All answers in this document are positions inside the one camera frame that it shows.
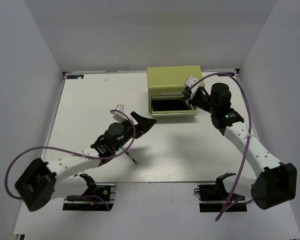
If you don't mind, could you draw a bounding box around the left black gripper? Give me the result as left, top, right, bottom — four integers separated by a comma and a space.
113, 111, 157, 152

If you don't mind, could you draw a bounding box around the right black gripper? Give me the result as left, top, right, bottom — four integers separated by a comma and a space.
178, 89, 218, 114

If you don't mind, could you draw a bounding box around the green metal drawer toolbox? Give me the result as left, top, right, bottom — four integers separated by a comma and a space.
147, 65, 203, 118

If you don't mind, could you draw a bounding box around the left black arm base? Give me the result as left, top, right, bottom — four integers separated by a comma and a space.
62, 183, 116, 212

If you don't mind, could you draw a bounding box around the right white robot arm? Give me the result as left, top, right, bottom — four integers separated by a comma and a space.
183, 83, 297, 210

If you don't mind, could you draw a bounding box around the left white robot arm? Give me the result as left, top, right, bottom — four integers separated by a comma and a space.
14, 109, 157, 212

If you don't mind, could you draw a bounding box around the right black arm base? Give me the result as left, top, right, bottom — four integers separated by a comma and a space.
193, 182, 247, 213

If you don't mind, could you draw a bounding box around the green pen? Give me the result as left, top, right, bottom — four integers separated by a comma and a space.
125, 151, 138, 164

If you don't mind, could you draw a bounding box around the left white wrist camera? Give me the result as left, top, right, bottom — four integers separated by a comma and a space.
110, 104, 127, 123

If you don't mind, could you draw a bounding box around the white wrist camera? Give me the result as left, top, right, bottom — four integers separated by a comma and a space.
110, 104, 127, 123
182, 76, 205, 101

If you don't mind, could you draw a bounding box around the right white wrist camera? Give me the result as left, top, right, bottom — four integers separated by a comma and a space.
182, 76, 205, 101

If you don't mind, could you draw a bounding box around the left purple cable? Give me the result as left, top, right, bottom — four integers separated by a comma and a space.
5, 109, 137, 210

